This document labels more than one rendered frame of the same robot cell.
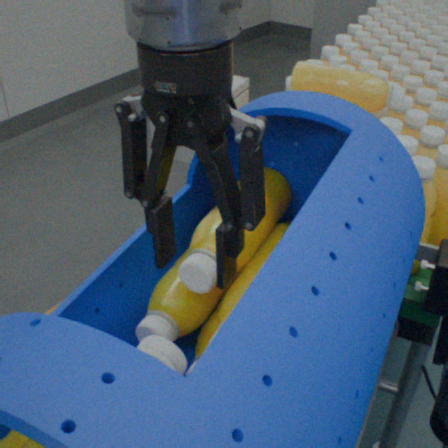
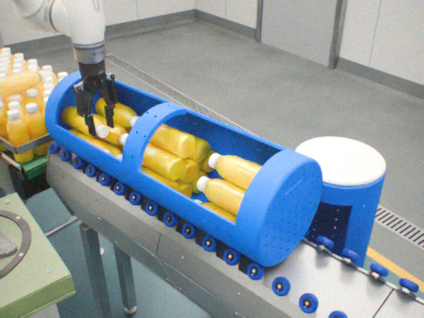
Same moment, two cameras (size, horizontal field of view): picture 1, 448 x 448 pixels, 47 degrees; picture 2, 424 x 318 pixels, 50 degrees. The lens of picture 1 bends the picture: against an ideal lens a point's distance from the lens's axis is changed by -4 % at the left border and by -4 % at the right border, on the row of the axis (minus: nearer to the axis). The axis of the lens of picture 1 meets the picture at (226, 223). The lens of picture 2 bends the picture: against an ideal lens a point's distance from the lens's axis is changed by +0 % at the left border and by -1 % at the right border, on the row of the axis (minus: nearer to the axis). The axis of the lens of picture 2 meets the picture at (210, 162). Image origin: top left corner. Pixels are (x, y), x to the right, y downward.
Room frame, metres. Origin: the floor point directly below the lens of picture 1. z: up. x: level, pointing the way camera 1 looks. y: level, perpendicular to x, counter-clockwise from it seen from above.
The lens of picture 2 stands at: (-0.27, 1.15, 1.78)
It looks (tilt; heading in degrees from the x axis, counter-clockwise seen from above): 32 degrees down; 286
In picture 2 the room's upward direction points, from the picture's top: straight up
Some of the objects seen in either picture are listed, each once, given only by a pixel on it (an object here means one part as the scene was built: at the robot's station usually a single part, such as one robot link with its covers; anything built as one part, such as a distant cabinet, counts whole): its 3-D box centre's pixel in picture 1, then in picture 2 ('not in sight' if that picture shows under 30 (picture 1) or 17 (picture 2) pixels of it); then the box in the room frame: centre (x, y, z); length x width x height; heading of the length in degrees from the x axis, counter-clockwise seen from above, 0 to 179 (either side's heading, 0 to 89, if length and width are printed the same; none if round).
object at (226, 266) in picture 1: (226, 252); (109, 116); (0.40, 0.00, 1.14); 0.03 x 0.01 x 0.07; 154
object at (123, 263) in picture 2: not in sight; (123, 263); (0.52, -0.16, 0.31); 0.06 x 0.06 x 0.63; 64
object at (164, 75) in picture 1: (187, 92); (93, 74); (0.42, 0.03, 1.29); 0.08 x 0.07 x 0.09; 64
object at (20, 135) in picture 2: not in sight; (19, 137); (0.79, -0.03, 0.99); 0.07 x 0.07 x 0.18
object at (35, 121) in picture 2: not in sight; (37, 130); (0.76, -0.09, 0.99); 0.07 x 0.07 x 0.18
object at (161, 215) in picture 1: (163, 233); (91, 124); (0.43, 0.06, 1.14); 0.03 x 0.01 x 0.07; 154
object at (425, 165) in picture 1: (421, 166); not in sight; (0.67, -0.28, 1.08); 0.04 x 0.04 x 0.02
